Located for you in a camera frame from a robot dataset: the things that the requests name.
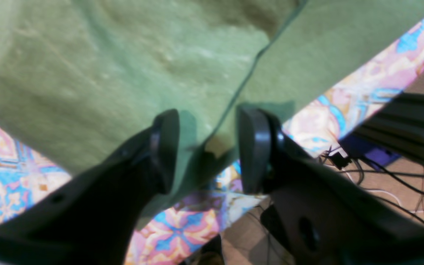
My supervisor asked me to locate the patterned tile tablecloth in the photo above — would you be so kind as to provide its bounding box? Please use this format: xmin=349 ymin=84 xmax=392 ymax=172
xmin=0 ymin=0 xmax=424 ymax=265

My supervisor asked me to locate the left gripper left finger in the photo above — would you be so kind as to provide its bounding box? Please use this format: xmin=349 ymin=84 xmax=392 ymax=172
xmin=0 ymin=109 xmax=180 ymax=265

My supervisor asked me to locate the olive green t-shirt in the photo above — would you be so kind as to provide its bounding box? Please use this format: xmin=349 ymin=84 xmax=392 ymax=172
xmin=0 ymin=0 xmax=424 ymax=227

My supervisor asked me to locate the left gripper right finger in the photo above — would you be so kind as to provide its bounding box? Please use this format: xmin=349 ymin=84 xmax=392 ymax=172
xmin=237 ymin=107 xmax=424 ymax=265

